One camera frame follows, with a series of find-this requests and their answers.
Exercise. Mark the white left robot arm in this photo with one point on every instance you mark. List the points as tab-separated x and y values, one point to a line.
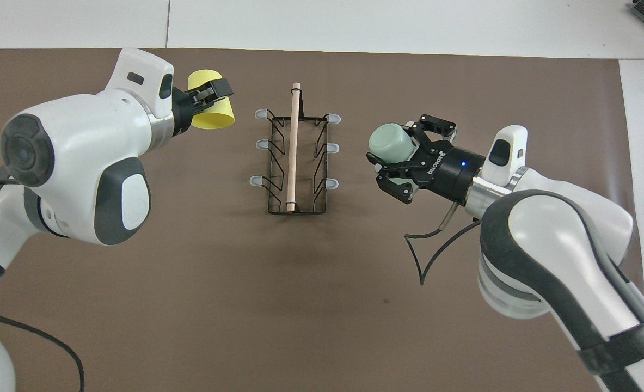
82	141

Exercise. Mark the pale green plastic cup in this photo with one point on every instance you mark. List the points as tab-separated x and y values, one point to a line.
390	141

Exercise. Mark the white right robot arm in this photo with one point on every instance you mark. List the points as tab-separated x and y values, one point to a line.
545	228

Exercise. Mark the yellow plastic cup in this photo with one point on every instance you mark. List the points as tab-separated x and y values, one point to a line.
213	120

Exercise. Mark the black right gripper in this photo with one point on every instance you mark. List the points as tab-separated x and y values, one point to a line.
449	171

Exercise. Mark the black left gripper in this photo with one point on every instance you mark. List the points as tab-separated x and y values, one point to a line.
183	111

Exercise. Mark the brown paper table mat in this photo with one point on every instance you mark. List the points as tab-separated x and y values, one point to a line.
245	299

